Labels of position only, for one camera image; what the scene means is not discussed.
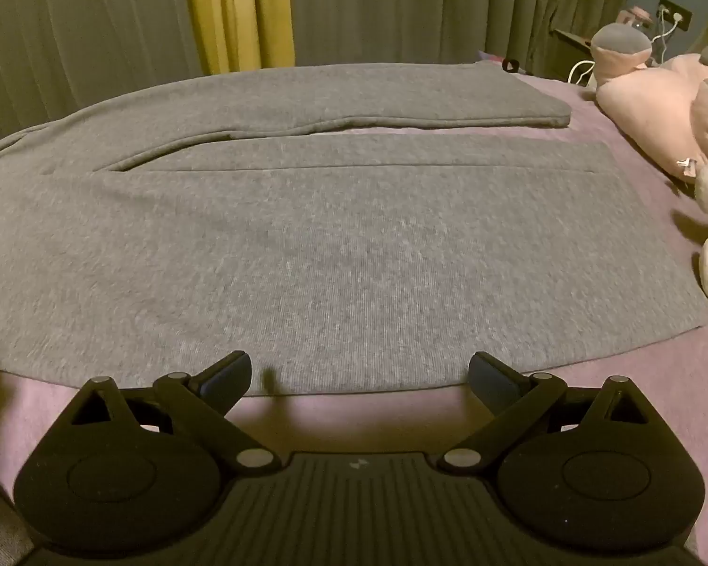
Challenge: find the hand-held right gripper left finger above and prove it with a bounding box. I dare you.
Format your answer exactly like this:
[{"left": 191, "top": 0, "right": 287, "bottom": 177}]
[{"left": 71, "top": 350, "right": 282, "bottom": 475}]

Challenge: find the pink bed sheet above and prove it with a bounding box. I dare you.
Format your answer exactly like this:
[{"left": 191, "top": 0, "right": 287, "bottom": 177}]
[{"left": 0, "top": 50, "right": 708, "bottom": 549}]

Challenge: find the grey knitted sock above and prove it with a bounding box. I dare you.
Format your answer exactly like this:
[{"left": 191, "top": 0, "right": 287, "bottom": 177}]
[{"left": 0, "top": 60, "right": 708, "bottom": 396}]

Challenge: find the black wall socket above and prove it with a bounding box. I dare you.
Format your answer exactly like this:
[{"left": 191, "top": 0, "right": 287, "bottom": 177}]
[{"left": 657, "top": 0, "right": 695, "bottom": 34}]

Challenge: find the dark bedside table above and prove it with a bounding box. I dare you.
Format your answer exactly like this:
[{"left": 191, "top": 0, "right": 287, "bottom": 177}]
[{"left": 551, "top": 27, "right": 598, "bottom": 84}]

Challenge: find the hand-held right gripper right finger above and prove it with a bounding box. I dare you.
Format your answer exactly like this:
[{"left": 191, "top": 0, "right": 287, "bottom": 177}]
[{"left": 439, "top": 350, "right": 650, "bottom": 475}]

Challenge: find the yellow curtain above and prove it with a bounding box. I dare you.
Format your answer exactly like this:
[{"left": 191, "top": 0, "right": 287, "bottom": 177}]
[{"left": 180, "top": 0, "right": 297, "bottom": 76}]

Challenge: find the pink plush toy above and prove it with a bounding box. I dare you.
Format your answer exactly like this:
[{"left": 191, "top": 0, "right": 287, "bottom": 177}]
[{"left": 590, "top": 22, "right": 708, "bottom": 183}]

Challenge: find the grey-green curtain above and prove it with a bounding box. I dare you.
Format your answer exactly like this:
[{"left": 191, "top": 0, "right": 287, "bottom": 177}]
[
  {"left": 0, "top": 0, "right": 206, "bottom": 150},
  {"left": 288, "top": 0, "right": 637, "bottom": 80}
]

